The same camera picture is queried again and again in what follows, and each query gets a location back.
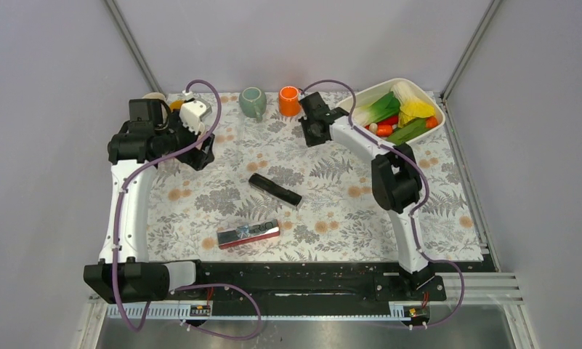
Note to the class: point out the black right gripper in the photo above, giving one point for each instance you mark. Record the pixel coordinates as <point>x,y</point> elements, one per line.
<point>310,141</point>

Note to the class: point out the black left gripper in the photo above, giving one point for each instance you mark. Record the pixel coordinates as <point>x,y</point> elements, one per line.
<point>198,158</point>

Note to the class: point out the large orange mug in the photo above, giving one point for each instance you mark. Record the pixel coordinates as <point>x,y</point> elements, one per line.
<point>288,101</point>

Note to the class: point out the cream ceramic mug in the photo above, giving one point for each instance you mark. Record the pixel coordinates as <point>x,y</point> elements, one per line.
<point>155,96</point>

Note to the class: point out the green ceramic mug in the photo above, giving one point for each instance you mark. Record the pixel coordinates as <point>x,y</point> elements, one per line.
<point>253,103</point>

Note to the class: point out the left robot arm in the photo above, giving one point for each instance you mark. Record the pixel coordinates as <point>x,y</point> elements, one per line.
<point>123,271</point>

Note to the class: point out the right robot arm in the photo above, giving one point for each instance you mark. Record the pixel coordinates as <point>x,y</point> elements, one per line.
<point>395,178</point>

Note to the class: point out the orange toy carrot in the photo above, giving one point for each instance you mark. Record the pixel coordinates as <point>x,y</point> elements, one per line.
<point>388,126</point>

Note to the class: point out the white plastic basin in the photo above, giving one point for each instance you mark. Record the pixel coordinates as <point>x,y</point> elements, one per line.
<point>371,94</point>

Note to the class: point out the black rectangular box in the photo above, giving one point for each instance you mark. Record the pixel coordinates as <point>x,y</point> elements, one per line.
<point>275,190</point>

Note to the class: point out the yellow toy cabbage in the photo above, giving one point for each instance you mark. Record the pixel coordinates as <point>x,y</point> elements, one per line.
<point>411,105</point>

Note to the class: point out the floral tablecloth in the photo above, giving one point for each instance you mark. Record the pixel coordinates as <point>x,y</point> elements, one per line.
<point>338,219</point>

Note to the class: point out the silver red stapler box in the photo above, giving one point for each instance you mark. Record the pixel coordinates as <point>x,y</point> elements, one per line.
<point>248,233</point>

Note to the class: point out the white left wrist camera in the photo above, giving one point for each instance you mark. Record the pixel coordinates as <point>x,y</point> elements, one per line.
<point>193,111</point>

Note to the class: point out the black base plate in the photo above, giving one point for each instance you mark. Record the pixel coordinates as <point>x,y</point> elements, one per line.
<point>306,288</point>

